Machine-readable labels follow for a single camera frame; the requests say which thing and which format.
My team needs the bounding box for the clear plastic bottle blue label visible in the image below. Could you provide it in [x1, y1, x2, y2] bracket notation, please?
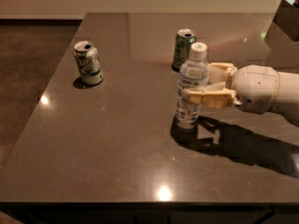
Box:
[176, 42, 208, 123]

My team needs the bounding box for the white green soda can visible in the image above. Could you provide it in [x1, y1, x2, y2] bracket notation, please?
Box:
[74, 40, 104, 86]

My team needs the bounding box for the dark green soda can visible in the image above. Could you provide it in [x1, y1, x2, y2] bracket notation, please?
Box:
[172, 28, 196, 71]

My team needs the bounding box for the white rounded gripper body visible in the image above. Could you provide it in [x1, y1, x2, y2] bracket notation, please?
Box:
[230, 65, 279, 114]

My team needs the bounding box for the dark box at right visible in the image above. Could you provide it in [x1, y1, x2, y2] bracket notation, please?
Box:
[264, 0, 299, 43]

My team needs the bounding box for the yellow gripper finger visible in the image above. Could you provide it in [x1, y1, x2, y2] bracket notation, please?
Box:
[181, 88, 239, 108]
[207, 63, 237, 88]

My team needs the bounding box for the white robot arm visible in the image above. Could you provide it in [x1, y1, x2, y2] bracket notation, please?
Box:
[182, 63, 299, 126]

